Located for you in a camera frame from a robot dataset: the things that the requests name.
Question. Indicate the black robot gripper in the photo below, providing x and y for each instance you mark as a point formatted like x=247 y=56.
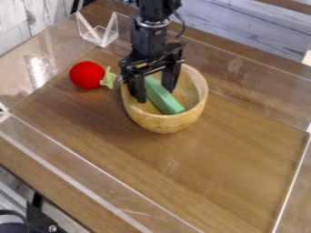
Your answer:
x=154 y=54

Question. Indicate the green rectangular block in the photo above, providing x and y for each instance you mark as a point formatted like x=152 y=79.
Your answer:
x=162 y=98

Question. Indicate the brown wooden bowl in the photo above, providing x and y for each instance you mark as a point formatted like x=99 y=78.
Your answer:
x=191 y=93

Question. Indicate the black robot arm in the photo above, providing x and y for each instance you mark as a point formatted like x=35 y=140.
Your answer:
x=156 y=10

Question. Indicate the red toy tomato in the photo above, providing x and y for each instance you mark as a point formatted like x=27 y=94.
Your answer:
x=88 y=75

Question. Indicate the black table clamp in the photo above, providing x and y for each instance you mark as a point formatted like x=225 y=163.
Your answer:
x=20 y=217

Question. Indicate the clear acrylic corner bracket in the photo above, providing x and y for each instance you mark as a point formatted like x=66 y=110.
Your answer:
x=100 y=35

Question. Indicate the clear acrylic tray wall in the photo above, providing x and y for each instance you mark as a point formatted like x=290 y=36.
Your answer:
x=231 y=175

